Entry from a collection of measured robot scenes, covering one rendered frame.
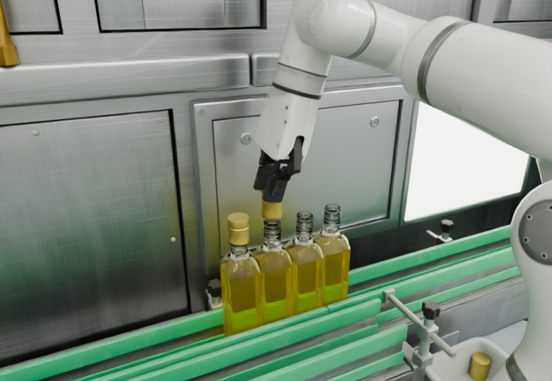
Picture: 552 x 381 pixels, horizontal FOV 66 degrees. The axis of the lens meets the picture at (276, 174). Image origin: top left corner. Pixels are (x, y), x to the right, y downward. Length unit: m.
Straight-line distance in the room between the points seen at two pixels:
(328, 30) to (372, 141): 0.43
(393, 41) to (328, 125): 0.31
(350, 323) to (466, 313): 0.32
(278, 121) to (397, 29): 0.20
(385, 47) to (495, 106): 0.22
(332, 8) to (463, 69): 0.19
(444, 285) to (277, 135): 0.54
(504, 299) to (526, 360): 0.78
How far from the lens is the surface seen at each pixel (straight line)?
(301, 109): 0.59
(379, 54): 0.57
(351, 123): 0.87
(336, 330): 0.82
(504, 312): 1.16
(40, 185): 0.78
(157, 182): 0.79
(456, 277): 0.99
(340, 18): 0.51
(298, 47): 0.59
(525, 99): 0.36
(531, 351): 0.35
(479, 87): 0.38
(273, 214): 0.67
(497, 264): 1.07
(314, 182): 0.86
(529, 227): 0.32
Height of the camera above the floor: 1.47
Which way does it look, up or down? 22 degrees down
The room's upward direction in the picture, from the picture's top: straight up
